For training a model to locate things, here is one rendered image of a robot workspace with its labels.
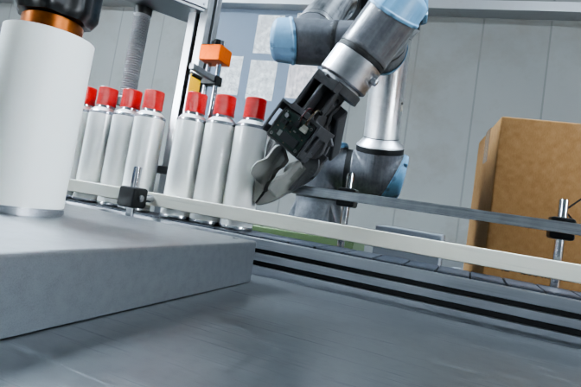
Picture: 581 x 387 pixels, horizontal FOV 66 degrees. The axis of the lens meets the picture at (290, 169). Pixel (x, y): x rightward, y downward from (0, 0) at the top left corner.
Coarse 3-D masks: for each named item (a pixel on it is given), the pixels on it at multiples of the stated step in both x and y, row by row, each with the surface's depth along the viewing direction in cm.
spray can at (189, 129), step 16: (192, 96) 72; (192, 112) 72; (176, 128) 72; (192, 128) 71; (176, 144) 71; (192, 144) 71; (176, 160) 70; (192, 160) 71; (176, 176) 70; (192, 176) 71; (176, 192) 70; (192, 192) 71
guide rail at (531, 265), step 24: (96, 192) 74; (216, 216) 65; (240, 216) 64; (264, 216) 62; (288, 216) 61; (360, 240) 57; (384, 240) 56; (408, 240) 55; (432, 240) 54; (480, 264) 52; (504, 264) 51; (528, 264) 50; (552, 264) 49; (576, 264) 48
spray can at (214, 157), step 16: (224, 96) 71; (224, 112) 70; (208, 128) 70; (224, 128) 69; (208, 144) 69; (224, 144) 69; (208, 160) 69; (224, 160) 69; (208, 176) 69; (224, 176) 70; (208, 192) 68; (224, 192) 70; (208, 224) 68
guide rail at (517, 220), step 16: (304, 192) 69; (320, 192) 68; (336, 192) 67; (352, 192) 66; (400, 208) 63; (416, 208) 62; (432, 208) 62; (448, 208) 61; (464, 208) 60; (512, 224) 58; (528, 224) 57; (544, 224) 56; (560, 224) 56; (576, 224) 55
